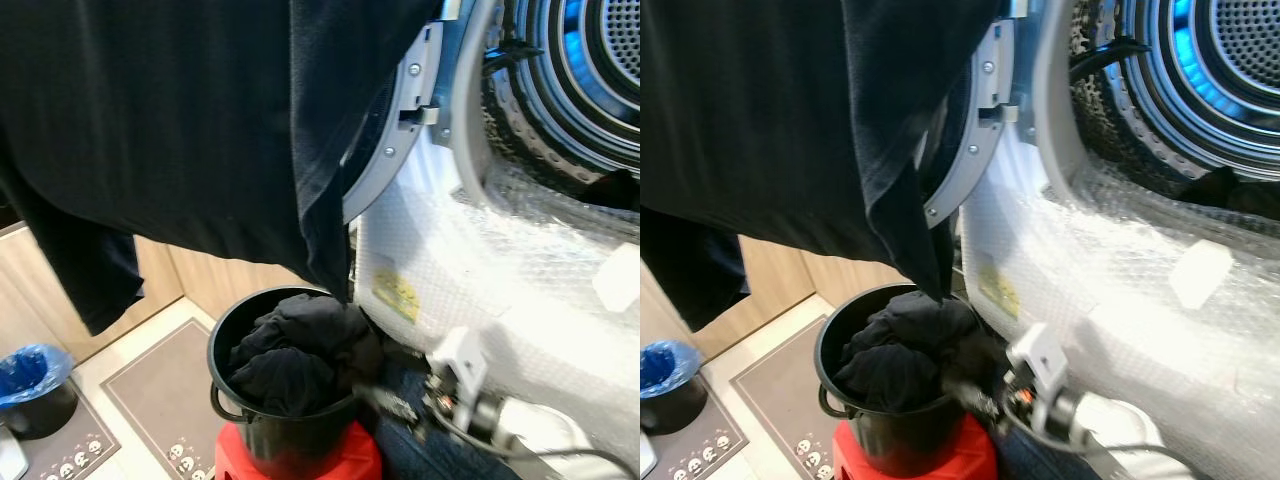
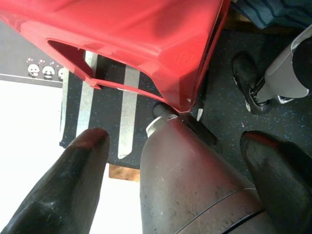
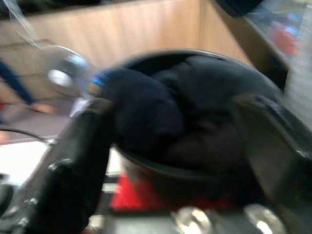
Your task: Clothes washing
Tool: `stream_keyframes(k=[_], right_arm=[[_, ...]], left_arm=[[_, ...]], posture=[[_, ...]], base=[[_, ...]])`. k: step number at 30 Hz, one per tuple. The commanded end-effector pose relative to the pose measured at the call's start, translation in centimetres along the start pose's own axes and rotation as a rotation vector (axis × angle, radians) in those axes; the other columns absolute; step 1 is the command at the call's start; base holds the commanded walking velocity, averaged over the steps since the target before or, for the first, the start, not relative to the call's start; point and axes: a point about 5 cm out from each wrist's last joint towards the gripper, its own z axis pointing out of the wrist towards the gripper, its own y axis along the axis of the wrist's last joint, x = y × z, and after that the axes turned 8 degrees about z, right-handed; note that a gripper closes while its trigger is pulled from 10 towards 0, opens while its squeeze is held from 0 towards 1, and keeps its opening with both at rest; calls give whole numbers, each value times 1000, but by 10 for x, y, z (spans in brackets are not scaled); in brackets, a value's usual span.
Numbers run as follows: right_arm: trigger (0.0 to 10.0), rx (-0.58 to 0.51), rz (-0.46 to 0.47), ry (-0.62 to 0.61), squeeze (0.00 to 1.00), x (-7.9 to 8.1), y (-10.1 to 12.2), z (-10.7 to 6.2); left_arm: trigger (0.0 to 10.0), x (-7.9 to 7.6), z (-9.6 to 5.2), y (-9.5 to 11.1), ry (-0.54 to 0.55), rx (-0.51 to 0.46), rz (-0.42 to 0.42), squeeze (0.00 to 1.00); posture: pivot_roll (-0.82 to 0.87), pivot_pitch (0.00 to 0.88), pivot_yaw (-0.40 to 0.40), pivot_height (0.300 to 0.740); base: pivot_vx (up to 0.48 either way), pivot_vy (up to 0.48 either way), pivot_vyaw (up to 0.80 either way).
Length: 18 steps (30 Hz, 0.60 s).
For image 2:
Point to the grey panda print mat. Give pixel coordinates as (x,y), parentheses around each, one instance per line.
(17,58)

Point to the brown wooden board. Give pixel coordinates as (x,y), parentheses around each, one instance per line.
(123,172)

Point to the black robot left foot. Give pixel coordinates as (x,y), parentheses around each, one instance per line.
(203,131)

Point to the grey tape strip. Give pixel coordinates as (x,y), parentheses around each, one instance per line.
(85,107)
(128,114)

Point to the dark speckled floor mat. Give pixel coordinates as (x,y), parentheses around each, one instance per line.
(226,107)

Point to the silver robot right leg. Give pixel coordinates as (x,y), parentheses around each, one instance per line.
(285,73)

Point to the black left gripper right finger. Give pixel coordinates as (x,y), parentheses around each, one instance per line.
(280,175)

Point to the black robot foot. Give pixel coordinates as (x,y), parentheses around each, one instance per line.
(243,73)
(203,131)

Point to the red plastic laundry basket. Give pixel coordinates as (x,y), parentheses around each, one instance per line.
(136,36)

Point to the silver robot left leg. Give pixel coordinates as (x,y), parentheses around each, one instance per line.
(185,180)

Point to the blue striped cloth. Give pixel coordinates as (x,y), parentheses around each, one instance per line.
(268,12)

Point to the silver robot leg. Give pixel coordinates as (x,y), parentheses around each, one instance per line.
(185,180)
(285,73)

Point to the black robot right foot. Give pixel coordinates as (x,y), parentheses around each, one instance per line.
(243,73)

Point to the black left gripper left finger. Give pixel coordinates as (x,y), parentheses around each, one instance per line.
(63,185)

